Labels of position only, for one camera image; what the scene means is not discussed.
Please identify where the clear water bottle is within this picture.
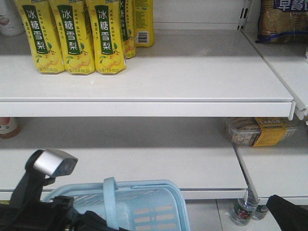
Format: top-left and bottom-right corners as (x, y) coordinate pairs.
(252, 205), (268, 220)
(230, 196), (258, 226)

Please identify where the white store shelf unit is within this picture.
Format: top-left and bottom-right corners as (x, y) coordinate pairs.
(0, 0), (308, 231)

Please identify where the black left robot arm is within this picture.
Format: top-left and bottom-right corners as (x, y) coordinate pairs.
(0, 196), (124, 231)

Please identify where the breakfast biscuit bag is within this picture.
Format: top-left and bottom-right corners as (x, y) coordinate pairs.
(257, 0), (308, 44)

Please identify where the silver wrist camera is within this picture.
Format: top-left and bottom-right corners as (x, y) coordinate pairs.
(33, 149), (78, 178)

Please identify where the white peach drink bottle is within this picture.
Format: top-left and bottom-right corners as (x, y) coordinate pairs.
(0, 0), (25, 36)

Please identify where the light blue plastic basket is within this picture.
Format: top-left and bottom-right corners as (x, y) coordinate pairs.
(42, 178), (191, 231)

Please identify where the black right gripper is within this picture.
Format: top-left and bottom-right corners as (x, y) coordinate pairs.
(266, 195), (308, 231)

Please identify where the yellow pear drink bottle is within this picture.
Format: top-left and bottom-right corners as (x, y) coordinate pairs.
(120, 0), (136, 59)
(133, 0), (154, 47)
(49, 0), (95, 75)
(14, 0), (65, 74)
(86, 0), (126, 75)

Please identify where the clear cookie box yellow label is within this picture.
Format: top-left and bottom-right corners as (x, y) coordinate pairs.
(224, 117), (301, 147)

